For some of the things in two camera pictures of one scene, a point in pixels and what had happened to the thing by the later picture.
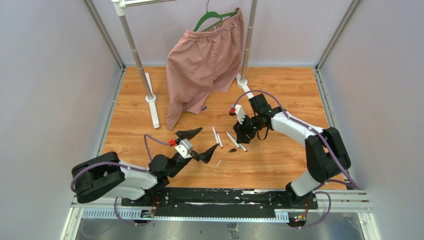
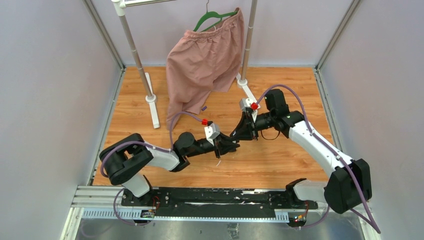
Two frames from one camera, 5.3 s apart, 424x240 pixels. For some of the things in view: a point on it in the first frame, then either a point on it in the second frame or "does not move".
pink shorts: x=201 y=62 does not move
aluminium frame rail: x=333 y=206 does not move
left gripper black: x=203 y=156 -> x=223 y=145
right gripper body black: x=250 y=126 does not move
